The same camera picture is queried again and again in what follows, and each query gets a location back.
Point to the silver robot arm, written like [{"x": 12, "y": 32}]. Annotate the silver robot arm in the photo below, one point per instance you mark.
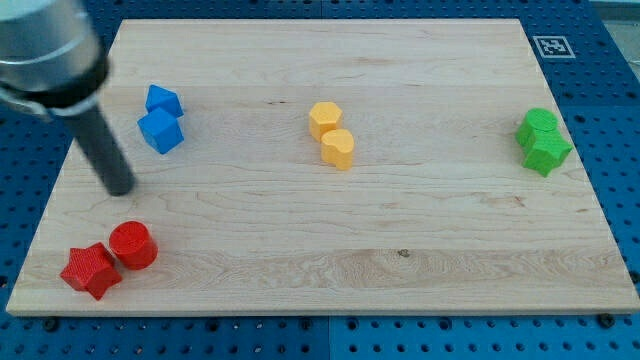
[{"x": 51, "y": 56}]

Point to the green star block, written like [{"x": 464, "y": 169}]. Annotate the green star block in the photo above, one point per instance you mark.
[{"x": 545, "y": 151}]

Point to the red star block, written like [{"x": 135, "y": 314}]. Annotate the red star block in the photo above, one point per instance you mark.
[{"x": 91, "y": 270}]

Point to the wooden board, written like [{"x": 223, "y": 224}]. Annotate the wooden board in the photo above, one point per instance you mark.
[{"x": 436, "y": 216}]

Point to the yellow heart block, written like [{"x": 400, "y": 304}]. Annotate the yellow heart block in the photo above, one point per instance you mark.
[{"x": 337, "y": 147}]

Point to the yellow hexagon block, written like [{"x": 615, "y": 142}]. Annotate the yellow hexagon block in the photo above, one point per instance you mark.
[{"x": 324, "y": 117}]

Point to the blue cube block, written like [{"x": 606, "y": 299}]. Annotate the blue cube block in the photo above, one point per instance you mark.
[{"x": 161, "y": 130}]

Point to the blue pentagon block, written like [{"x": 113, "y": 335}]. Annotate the blue pentagon block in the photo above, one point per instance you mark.
[{"x": 167, "y": 100}]

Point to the red cylinder block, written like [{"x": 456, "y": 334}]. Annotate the red cylinder block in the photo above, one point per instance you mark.
[{"x": 132, "y": 243}]

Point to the green cylinder block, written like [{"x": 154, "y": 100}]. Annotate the green cylinder block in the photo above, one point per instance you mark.
[{"x": 535, "y": 119}]

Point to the black pusher rod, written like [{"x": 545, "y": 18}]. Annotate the black pusher rod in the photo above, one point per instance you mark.
[{"x": 96, "y": 140}]

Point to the white fiducial marker tag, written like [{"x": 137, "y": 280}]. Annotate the white fiducial marker tag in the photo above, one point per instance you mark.
[{"x": 553, "y": 47}]

